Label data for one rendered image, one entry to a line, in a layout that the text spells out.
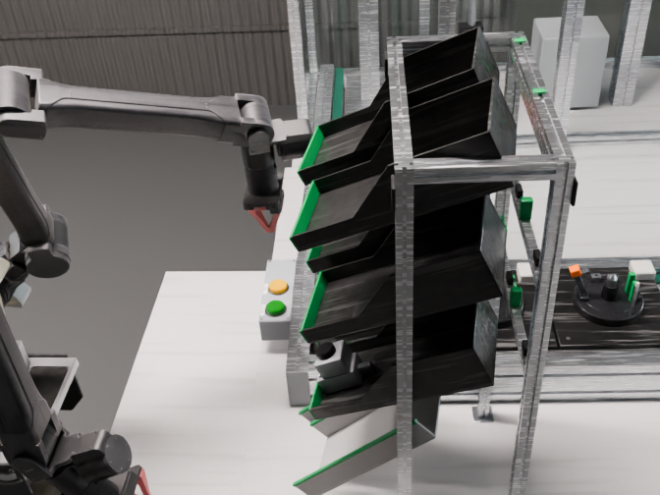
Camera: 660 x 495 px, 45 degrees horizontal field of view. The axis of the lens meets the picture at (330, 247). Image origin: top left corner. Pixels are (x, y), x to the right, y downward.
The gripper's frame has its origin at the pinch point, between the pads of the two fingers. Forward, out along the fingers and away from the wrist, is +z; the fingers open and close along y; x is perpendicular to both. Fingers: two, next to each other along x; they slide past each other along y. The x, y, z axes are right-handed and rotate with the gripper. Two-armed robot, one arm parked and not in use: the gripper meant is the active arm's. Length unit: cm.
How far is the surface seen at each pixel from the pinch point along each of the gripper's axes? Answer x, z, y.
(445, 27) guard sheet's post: -34, -28, 23
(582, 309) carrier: -61, 26, 2
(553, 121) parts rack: -42, -42, -39
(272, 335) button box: 3.6, 31.3, 3.6
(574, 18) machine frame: -73, -3, 84
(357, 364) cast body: -17.1, -0.1, -36.1
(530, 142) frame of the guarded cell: -65, 36, 88
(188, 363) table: 22.8, 36.8, 1.0
